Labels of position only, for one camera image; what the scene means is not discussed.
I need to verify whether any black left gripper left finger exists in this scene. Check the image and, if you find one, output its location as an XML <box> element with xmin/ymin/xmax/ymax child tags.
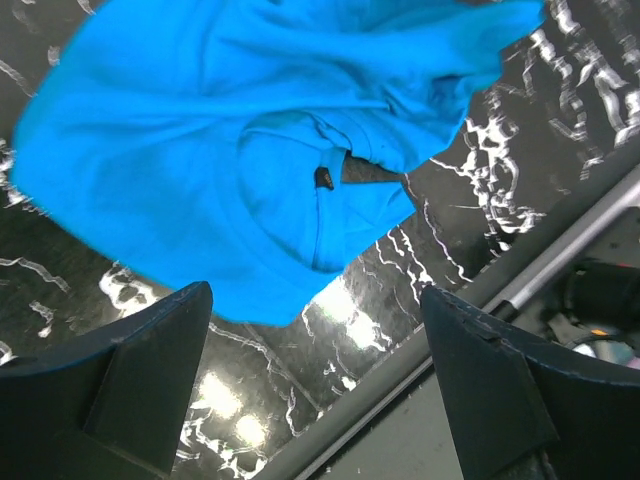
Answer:
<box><xmin>1</xmin><ymin>282</ymin><xmax>213</xmax><ymax>479</ymax></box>

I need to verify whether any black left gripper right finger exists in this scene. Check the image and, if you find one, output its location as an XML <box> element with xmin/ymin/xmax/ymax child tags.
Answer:
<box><xmin>421</xmin><ymin>286</ymin><xmax>639</xmax><ymax>479</ymax></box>

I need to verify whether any blue t shirt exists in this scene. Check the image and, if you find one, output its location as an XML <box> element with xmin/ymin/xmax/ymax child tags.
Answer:
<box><xmin>9</xmin><ymin>1</ymin><xmax>544</xmax><ymax>326</ymax></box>

